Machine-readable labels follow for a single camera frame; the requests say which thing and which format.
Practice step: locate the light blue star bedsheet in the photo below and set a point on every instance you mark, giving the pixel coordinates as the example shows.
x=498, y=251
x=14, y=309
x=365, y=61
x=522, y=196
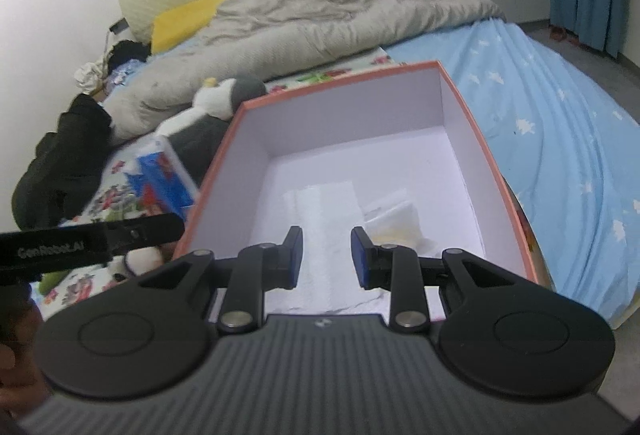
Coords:
x=550, y=115

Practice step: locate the blue patterned cloth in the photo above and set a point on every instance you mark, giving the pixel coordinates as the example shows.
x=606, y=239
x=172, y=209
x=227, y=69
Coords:
x=124, y=75

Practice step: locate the white crumpled cloth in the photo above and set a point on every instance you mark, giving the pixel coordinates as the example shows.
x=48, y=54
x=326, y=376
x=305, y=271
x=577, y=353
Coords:
x=87, y=75

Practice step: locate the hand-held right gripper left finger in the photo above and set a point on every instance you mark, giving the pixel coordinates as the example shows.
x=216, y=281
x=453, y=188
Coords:
x=295, y=255

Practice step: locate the person's left hand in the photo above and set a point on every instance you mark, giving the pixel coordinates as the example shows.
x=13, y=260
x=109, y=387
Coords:
x=12, y=365

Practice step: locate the black wall charger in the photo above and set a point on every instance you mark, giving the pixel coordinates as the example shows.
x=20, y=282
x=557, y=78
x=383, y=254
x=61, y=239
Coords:
x=118, y=26

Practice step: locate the yellow pillow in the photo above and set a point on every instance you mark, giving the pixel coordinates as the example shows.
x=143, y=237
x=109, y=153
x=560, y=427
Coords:
x=185, y=17

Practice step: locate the white tissue paper sheet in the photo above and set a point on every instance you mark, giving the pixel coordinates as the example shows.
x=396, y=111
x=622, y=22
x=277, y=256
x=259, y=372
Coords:
x=325, y=205

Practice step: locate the orange cardboard box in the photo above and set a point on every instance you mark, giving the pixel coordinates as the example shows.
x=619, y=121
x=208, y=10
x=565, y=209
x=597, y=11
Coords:
x=350, y=115

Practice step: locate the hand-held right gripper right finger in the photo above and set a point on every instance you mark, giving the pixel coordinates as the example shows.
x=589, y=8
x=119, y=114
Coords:
x=359, y=260

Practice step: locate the small black cloth bundle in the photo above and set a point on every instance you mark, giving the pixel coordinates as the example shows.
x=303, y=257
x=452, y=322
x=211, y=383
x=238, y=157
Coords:
x=127, y=52

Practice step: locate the black clothing pile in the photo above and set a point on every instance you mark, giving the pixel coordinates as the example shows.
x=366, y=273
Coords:
x=60, y=155

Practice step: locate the crumpled clear plastic wrapper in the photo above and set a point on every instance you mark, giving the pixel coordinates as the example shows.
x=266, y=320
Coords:
x=395, y=217

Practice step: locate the grey duvet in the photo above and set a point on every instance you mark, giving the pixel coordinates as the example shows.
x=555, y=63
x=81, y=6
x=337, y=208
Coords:
x=300, y=15

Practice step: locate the small panda plush toy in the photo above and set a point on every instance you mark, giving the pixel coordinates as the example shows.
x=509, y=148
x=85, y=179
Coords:
x=142, y=260

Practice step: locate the grey penguin plush toy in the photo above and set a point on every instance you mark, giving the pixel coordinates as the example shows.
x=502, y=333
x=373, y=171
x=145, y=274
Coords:
x=215, y=100

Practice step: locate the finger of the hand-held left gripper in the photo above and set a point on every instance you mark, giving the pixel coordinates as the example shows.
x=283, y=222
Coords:
x=145, y=232

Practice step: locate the blue snack packet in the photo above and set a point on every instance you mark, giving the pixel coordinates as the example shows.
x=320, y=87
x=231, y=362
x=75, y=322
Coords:
x=160, y=175

